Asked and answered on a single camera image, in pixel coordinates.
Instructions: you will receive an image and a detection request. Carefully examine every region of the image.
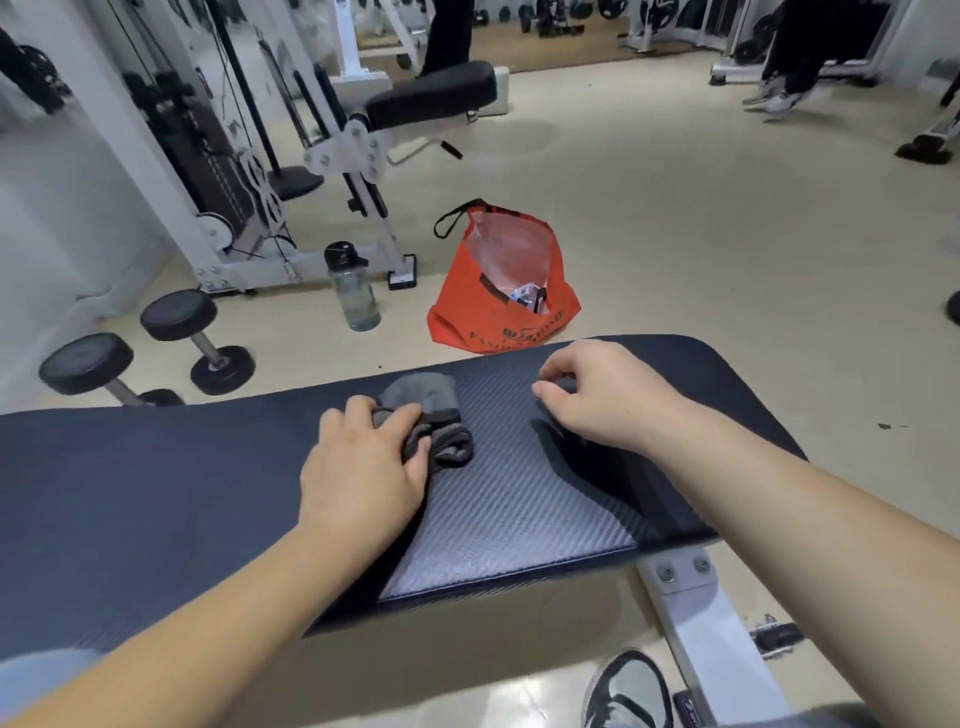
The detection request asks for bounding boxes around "red shopping bag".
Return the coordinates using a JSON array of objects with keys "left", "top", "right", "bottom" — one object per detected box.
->
[{"left": 426, "top": 198, "right": 583, "bottom": 355}]

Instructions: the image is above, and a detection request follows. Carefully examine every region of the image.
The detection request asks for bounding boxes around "person's left hand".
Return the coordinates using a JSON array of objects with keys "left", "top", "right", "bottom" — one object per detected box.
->
[{"left": 297, "top": 395, "right": 434, "bottom": 560}]

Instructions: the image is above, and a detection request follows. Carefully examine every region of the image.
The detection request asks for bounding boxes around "row of black dumbbells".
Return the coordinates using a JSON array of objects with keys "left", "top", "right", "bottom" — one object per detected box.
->
[{"left": 476, "top": 5, "right": 538, "bottom": 28}]

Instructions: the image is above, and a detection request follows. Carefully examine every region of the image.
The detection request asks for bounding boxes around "white machine leg black foot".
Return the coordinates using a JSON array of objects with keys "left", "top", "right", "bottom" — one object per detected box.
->
[{"left": 894, "top": 74, "right": 960, "bottom": 164}]

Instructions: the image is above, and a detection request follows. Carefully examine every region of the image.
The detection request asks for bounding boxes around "black white sneaker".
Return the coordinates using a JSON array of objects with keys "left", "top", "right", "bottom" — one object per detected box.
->
[{"left": 581, "top": 649, "right": 674, "bottom": 728}]

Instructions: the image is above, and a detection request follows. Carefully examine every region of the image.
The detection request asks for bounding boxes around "white box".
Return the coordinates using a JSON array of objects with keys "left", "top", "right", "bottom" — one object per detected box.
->
[{"left": 468, "top": 65, "right": 511, "bottom": 118}]

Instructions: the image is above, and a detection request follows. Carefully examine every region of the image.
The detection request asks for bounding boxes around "person's grey trouser leg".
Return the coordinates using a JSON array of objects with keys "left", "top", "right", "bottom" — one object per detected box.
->
[
  {"left": 0, "top": 648, "right": 100, "bottom": 723},
  {"left": 719, "top": 702, "right": 879, "bottom": 728}
]

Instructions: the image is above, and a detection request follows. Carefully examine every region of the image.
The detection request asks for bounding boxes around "person's right hand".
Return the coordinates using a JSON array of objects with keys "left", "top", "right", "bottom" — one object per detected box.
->
[{"left": 531, "top": 339, "right": 695, "bottom": 457}]

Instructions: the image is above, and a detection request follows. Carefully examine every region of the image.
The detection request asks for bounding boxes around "dark blue padded bench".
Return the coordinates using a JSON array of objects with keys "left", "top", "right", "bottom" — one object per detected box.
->
[{"left": 0, "top": 334, "right": 808, "bottom": 728}]

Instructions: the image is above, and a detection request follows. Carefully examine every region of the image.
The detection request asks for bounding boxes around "clear water bottle black lid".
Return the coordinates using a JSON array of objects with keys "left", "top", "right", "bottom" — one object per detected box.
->
[{"left": 323, "top": 241, "right": 382, "bottom": 333}]

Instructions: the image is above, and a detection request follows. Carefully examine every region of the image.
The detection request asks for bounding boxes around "white machine with black pads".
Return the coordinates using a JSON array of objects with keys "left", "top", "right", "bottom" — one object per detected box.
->
[{"left": 626, "top": 0, "right": 721, "bottom": 54}]

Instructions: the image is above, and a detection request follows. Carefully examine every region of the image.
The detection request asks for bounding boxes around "white plate storage rack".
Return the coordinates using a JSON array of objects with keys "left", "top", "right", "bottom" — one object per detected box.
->
[{"left": 708, "top": 0, "right": 909, "bottom": 85}]

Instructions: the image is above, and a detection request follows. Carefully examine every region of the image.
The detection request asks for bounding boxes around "grey microfibre cloth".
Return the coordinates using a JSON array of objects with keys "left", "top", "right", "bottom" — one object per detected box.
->
[{"left": 372, "top": 372, "right": 475, "bottom": 475}]

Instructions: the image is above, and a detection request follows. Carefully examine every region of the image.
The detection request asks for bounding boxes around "person's left forearm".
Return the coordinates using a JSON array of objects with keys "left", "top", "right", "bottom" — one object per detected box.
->
[{"left": 0, "top": 517, "right": 376, "bottom": 728}]

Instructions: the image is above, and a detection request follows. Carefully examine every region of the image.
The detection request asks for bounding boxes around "person's right forearm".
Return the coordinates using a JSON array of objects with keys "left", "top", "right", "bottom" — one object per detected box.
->
[{"left": 644, "top": 419, "right": 960, "bottom": 728}]

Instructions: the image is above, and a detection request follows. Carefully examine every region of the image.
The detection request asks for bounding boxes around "black machine seat pad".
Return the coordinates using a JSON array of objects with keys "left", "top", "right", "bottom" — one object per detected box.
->
[{"left": 365, "top": 61, "right": 499, "bottom": 130}]

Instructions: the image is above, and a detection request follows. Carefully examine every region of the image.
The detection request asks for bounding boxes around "black round machine base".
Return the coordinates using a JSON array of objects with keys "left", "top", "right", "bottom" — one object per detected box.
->
[{"left": 267, "top": 165, "right": 325, "bottom": 202}]

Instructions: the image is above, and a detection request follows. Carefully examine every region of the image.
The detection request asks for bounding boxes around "black round dumbbell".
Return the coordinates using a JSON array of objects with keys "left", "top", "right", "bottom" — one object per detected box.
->
[
  {"left": 140, "top": 289, "right": 256, "bottom": 397},
  {"left": 38, "top": 332, "right": 187, "bottom": 409}
]

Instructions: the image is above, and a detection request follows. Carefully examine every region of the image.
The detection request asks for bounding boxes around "white cable machine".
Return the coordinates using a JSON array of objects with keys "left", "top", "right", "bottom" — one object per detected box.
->
[{"left": 44, "top": 0, "right": 500, "bottom": 294}]

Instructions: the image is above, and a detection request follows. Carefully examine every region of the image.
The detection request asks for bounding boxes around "clear plastic bag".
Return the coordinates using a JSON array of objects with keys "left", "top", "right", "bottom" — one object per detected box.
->
[{"left": 464, "top": 211, "right": 553, "bottom": 309}]

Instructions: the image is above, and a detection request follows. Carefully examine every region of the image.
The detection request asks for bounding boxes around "wall mirror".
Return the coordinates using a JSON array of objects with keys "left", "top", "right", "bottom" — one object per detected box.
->
[{"left": 0, "top": 0, "right": 99, "bottom": 133}]

